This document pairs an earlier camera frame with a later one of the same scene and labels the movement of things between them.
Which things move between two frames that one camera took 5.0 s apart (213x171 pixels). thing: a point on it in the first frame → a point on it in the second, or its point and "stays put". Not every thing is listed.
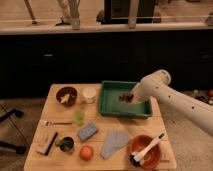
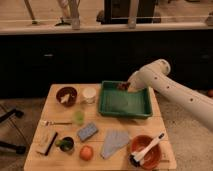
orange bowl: [152, 156] stays put
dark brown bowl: [66, 96] stays put
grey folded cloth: [115, 139] stays put
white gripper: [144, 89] → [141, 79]
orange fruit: [86, 153] stays put
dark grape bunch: [126, 97] → [124, 86]
